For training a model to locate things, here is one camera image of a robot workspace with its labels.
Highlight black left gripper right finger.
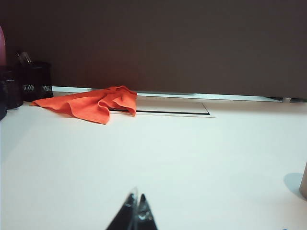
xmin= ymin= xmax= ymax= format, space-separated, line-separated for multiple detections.
xmin=136 ymin=193 xmax=159 ymax=230

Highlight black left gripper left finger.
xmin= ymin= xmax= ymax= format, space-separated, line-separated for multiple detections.
xmin=105 ymin=186 xmax=139 ymax=230

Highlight brown paper cup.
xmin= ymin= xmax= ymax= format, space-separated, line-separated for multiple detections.
xmin=299 ymin=161 xmax=307 ymax=199

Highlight orange microfibre cloth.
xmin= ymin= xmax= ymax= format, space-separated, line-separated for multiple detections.
xmin=30 ymin=85 xmax=138 ymax=125

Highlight black mesh pen holder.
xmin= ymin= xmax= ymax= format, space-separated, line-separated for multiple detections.
xmin=15 ymin=61 xmax=53 ymax=103

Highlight dark cylindrical container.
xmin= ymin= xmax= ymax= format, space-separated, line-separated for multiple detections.
xmin=0 ymin=64 xmax=24 ymax=110

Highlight grey desk divider panel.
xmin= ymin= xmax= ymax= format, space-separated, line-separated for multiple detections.
xmin=0 ymin=0 xmax=307 ymax=103

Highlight pens in holder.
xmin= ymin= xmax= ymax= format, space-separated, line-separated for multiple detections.
xmin=16 ymin=51 xmax=33 ymax=65

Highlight pink rounded object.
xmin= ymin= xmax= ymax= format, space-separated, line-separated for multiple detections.
xmin=0 ymin=25 xmax=7 ymax=66

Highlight white desk cable slot cover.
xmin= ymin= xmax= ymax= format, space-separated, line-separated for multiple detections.
xmin=109 ymin=102 xmax=216 ymax=118

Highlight aluminium divider rail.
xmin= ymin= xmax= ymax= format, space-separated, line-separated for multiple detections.
xmin=51 ymin=86 xmax=292 ymax=103

